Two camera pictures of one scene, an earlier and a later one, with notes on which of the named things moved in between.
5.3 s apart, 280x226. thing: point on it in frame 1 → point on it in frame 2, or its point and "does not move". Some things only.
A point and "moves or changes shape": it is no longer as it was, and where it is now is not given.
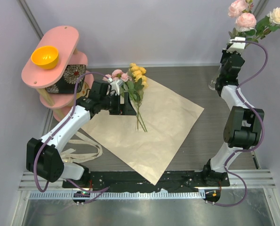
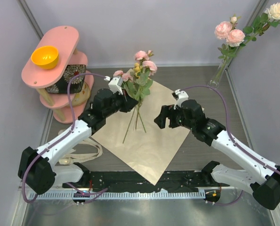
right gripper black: (225, 53) → (167, 111)
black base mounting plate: (123, 181) does not move
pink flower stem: (124, 78) → (145, 69)
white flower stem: (277, 17) moves or changes shape
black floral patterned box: (68, 84) does not move
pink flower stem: (245, 21) → (225, 30)
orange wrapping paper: (148, 141) does not move
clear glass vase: (212, 84) does not move
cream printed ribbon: (70, 157) does not move
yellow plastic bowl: (45, 57) does not move
